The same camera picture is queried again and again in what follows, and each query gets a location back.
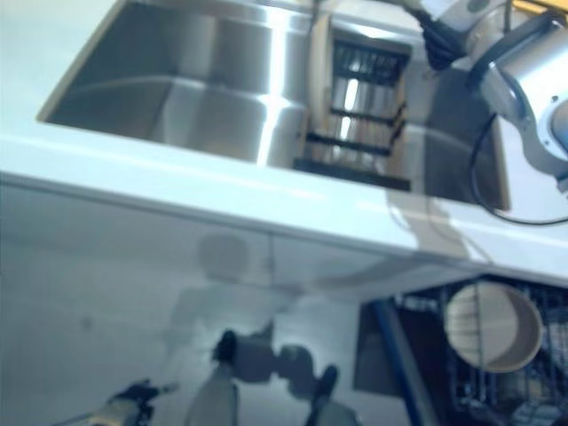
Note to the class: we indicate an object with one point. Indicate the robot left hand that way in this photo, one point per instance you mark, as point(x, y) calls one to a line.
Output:
point(137, 399)

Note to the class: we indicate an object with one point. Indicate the white round plate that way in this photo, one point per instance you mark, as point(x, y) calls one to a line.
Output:
point(501, 324)
point(320, 75)

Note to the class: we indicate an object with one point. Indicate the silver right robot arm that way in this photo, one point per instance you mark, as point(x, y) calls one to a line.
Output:
point(528, 57)

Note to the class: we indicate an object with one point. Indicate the white robot left leg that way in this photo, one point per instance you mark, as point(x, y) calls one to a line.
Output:
point(213, 399)

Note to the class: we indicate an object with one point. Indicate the black robot left foot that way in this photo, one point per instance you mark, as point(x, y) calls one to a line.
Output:
point(227, 346)

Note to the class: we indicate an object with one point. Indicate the white glossy cabinet door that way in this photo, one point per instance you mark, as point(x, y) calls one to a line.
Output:
point(319, 270)
point(111, 257)

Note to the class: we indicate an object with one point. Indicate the black roll-up sink rack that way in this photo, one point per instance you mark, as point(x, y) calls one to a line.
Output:
point(350, 173)

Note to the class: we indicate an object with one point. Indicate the stainless steel sink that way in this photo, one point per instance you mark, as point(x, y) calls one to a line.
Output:
point(155, 66)

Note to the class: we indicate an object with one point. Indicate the yellow window with dark frame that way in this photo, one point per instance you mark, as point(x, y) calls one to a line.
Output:
point(546, 5)

